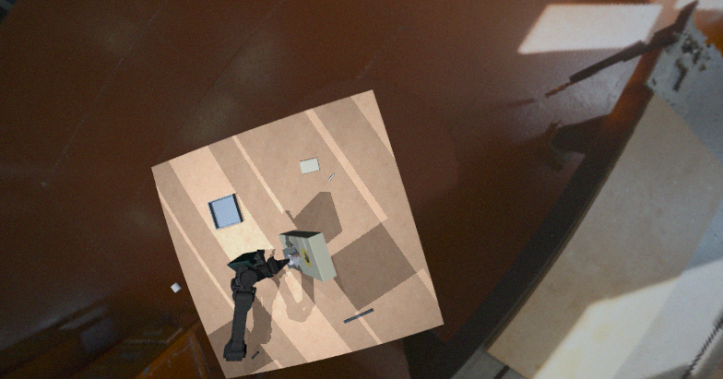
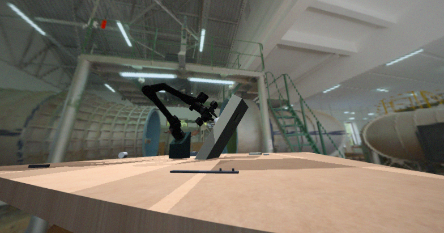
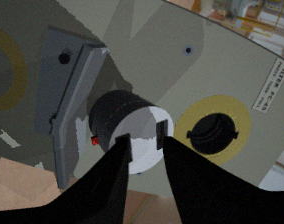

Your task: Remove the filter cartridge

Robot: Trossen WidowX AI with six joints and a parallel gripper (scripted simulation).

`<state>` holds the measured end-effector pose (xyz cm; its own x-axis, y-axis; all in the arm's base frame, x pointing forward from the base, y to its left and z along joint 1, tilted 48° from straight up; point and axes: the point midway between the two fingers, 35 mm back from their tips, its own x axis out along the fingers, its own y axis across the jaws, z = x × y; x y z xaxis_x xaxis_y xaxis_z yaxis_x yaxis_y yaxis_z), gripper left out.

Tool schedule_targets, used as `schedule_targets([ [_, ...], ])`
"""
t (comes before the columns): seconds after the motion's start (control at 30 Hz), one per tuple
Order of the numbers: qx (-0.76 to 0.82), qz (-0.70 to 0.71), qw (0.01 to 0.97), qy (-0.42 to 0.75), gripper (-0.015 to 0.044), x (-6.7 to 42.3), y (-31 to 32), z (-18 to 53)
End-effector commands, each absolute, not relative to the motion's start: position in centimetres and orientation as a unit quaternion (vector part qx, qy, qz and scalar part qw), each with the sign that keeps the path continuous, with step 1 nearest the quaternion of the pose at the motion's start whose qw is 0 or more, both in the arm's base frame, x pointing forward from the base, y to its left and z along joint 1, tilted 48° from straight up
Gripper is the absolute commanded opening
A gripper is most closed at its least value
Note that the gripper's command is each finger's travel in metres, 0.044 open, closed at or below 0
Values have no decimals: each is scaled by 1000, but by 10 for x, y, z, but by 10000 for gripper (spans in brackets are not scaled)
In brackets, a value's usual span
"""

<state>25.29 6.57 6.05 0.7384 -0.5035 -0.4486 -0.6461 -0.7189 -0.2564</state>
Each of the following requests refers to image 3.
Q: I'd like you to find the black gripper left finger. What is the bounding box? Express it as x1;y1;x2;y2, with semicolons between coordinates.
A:
0;137;129;224

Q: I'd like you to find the grey round filter cartridge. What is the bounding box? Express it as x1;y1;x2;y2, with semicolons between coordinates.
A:
89;89;174;173

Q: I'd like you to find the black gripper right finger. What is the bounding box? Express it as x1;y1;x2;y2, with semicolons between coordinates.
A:
163;136;284;224

